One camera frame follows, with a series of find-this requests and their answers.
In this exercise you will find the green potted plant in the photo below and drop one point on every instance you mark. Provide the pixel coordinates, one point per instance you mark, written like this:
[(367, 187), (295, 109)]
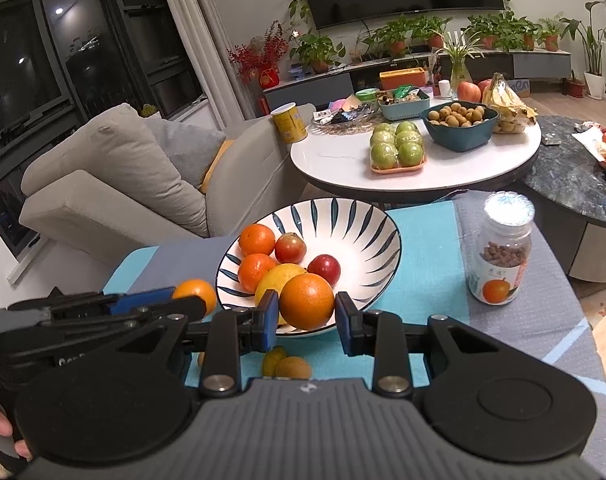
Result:
[(320, 66), (397, 47), (552, 42), (489, 42), (529, 41), (435, 41)]

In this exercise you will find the red plum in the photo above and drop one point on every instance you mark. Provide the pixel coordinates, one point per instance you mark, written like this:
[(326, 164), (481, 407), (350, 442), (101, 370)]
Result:
[(290, 248), (324, 269)]

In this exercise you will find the red apple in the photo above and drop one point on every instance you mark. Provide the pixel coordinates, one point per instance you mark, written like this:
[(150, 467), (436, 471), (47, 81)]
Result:
[(484, 86), (469, 92)]

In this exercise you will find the large yellow lemon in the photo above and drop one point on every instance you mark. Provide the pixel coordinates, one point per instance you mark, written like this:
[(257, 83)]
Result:
[(275, 280)]

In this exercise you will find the white paper sheet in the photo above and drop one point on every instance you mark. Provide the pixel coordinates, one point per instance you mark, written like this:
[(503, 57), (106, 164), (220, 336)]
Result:
[(588, 140)]

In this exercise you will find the grey television cabinet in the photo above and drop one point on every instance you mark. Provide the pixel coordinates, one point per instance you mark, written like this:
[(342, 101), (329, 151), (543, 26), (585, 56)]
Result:
[(543, 62)]

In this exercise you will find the teal snack basket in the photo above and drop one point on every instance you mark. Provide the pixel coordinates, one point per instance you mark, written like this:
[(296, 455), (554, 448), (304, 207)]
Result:
[(398, 111)]

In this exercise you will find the dark framed window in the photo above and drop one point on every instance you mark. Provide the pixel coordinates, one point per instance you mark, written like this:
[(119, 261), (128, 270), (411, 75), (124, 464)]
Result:
[(33, 60)]

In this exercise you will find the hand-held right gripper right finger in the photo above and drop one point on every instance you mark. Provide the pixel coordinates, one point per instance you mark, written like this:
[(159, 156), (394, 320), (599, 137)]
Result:
[(344, 322)]

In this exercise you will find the tray of green apples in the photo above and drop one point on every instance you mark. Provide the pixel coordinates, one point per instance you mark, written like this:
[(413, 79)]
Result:
[(383, 152)]

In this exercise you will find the small green lime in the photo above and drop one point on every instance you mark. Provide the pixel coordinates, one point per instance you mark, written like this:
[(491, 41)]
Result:
[(271, 362)]

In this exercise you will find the teal bowl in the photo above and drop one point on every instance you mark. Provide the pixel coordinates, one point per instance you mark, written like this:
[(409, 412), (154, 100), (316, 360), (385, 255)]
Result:
[(458, 139)]

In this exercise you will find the thin plant in small pot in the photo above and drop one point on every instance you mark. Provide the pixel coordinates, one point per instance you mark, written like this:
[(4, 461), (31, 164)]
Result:
[(356, 57)]

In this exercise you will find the white striped bowl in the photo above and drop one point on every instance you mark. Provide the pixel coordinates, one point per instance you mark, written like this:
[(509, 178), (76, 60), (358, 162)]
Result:
[(353, 240)]

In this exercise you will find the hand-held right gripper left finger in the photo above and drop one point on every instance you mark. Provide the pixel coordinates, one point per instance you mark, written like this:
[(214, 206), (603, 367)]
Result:
[(269, 320)]

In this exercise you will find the bunch of bananas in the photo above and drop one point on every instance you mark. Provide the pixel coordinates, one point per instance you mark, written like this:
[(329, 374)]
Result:
[(503, 100)]

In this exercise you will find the small dark packet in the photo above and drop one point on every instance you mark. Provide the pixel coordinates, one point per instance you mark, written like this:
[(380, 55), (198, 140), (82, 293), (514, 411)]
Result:
[(551, 141)]

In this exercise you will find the glass vase with plant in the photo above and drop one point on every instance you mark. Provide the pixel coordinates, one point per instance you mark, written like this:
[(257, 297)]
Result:
[(458, 72)]

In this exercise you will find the green lidded container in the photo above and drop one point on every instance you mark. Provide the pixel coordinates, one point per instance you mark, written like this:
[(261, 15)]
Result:
[(368, 95)]

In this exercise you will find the small white bottle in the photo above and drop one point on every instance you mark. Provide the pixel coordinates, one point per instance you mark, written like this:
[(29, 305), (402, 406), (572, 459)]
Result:
[(445, 89)]

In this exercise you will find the small plant in red pot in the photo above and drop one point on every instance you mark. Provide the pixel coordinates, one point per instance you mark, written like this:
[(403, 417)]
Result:
[(576, 89)]

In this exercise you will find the pile of longans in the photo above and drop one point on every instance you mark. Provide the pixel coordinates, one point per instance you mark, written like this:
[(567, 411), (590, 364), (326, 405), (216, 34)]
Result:
[(453, 115)]

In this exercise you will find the orange box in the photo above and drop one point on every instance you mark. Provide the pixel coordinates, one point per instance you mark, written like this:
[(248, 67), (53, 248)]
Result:
[(403, 80)]

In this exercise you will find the tall plant in white pot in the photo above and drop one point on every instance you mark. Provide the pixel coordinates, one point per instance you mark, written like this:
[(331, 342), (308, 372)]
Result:
[(593, 85)]

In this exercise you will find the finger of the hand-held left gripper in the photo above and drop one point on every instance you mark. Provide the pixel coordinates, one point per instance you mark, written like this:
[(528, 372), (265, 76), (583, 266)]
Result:
[(143, 300), (183, 310)]

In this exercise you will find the small orange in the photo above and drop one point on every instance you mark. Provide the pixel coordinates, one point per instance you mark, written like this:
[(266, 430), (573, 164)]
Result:
[(255, 272)]

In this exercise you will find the white curtain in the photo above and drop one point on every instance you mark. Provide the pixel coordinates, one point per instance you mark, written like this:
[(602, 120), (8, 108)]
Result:
[(203, 35)]

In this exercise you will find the beige sofa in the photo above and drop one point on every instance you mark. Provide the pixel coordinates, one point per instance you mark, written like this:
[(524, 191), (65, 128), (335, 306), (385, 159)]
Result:
[(108, 170)]

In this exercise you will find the yellow cushion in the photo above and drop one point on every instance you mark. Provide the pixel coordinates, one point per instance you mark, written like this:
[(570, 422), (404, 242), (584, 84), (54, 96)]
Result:
[(215, 165)]

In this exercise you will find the yellow tin can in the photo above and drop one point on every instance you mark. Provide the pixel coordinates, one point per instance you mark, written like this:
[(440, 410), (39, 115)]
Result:
[(290, 125)]

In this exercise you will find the blue cardboard box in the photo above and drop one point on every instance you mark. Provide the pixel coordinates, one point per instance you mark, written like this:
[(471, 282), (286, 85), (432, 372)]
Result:
[(521, 87)]

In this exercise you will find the large orange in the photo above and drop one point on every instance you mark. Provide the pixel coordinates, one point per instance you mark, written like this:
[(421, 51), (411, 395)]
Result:
[(307, 300)]

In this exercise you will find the red berry plant red pot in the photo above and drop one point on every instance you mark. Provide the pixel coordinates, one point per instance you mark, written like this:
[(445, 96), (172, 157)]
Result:
[(269, 77)]

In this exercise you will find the dark marble round table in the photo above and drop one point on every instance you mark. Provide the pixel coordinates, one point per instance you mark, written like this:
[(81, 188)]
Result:
[(568, 180)]

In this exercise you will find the blue grey printed tablecloth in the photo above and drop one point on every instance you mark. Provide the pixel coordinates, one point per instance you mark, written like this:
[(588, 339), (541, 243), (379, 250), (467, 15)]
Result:
[(433, 260)]

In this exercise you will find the supplement jar with white lid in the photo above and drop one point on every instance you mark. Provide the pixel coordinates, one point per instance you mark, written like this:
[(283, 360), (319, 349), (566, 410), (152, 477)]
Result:
[(498, 260)]

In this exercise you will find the white round coffee table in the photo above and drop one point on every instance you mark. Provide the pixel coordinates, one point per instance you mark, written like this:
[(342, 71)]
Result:
[(333, 165)]

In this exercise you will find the grey cushion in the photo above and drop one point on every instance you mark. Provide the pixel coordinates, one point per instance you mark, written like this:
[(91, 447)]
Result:
[(188, 155)]

